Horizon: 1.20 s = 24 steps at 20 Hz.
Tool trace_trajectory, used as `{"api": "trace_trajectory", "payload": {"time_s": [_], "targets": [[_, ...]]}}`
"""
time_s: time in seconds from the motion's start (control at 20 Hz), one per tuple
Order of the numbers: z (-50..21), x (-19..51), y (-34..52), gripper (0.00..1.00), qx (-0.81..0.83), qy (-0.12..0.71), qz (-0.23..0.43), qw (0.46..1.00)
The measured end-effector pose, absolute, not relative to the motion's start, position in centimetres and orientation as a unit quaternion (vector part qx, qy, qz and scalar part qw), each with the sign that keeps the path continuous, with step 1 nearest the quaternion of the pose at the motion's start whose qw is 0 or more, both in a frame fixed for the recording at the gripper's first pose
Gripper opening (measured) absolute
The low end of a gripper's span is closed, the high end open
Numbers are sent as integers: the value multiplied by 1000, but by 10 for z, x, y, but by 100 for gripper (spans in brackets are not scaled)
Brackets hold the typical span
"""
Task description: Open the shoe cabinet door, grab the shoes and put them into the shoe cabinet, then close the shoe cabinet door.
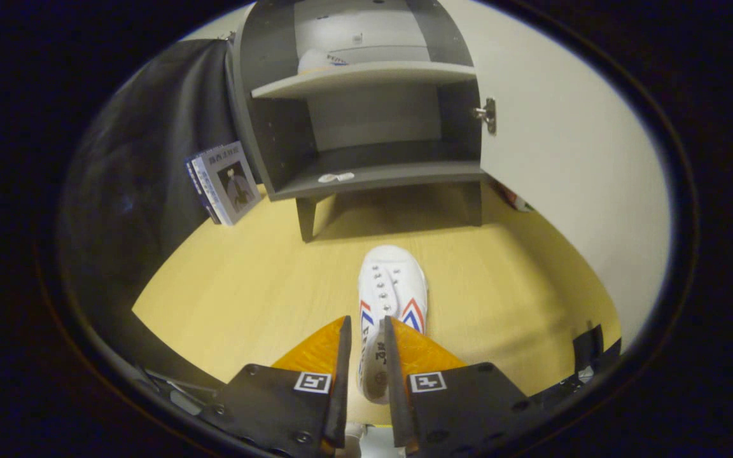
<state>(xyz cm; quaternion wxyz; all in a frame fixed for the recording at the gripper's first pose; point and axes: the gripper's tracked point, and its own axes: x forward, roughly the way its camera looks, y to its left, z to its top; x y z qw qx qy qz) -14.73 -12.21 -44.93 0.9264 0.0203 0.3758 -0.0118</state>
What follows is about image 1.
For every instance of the red and white object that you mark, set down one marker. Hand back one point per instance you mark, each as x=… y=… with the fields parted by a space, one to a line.
x=516 y=200

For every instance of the white striped shoe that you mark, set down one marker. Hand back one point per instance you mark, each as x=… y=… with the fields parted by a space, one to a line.
x=389 y=280
x=315 y=62

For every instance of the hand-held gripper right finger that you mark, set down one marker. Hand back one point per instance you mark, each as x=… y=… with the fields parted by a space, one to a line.
x=395 y=394

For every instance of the black backdrop cloth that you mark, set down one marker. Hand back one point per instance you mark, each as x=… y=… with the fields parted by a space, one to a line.
x=144 y=159

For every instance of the grey cover book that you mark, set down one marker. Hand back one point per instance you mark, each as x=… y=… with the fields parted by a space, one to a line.
x=236 y=187

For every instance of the grey shoe cabinet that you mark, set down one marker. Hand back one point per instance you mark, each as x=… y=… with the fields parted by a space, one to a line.
x=277 y=140

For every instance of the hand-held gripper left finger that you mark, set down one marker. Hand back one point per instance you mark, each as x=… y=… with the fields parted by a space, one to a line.
x=341 y=394

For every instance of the dark angular object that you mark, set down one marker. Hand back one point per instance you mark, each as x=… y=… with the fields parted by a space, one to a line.
x=589 y=346

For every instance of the blue spine book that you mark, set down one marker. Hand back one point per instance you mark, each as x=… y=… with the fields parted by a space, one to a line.
x=191 y=175

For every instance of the metal door hinge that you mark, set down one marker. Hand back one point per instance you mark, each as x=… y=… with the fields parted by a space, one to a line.
x=487 y=114

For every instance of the white shoe cabinet door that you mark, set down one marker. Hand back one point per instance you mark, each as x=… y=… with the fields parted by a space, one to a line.
x=564 y=159

